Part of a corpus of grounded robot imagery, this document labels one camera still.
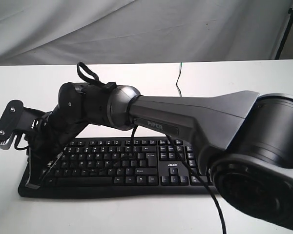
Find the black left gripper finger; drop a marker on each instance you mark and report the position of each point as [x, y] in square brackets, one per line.
[34, 173]

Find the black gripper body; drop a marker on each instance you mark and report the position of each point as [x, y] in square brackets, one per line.
[53, 132]

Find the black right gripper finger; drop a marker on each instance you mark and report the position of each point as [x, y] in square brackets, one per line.
[47, 165]

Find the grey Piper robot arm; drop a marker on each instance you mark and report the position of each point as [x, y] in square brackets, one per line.
[243, 142]

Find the black acer keyboard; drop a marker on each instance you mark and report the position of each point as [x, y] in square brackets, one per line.
[109, 167]

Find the white backdrop cloth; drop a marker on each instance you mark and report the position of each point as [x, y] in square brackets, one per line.
[54, 32]

